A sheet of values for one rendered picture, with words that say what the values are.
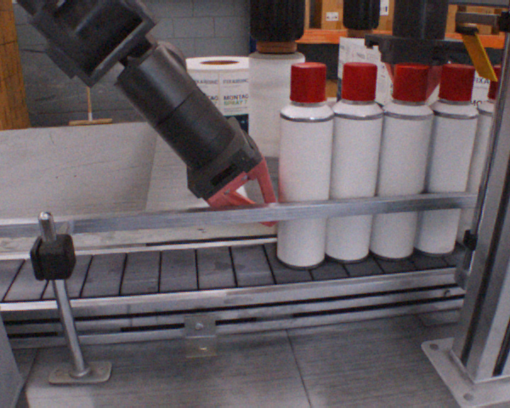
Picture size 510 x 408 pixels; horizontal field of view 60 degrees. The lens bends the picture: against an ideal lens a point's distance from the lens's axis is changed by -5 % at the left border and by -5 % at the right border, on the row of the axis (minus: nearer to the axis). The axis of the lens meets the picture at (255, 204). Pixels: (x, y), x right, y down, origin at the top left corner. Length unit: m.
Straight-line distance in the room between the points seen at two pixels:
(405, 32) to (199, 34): 4.35
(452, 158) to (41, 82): 4.80
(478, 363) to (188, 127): 0.32
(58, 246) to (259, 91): 0.42
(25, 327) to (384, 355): 0.35
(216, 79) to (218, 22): 3.98
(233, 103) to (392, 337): 0.53
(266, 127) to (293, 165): 0.27
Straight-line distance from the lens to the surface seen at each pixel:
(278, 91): 0.69
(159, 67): 0.41
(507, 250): 0.39
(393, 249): 0.52
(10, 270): 0.55
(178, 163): 0.81
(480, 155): 0.53
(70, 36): 0.41
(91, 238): 0.53
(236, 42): 4.85
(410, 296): 0.52
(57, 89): 5.08
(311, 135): 0.43
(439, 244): 0.54
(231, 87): 0.86
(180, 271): 0.49
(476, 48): 0.49
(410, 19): 0.52
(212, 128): 0.42
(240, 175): 0.43
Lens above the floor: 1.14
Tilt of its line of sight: 24 degrees down
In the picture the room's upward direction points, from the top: straight up
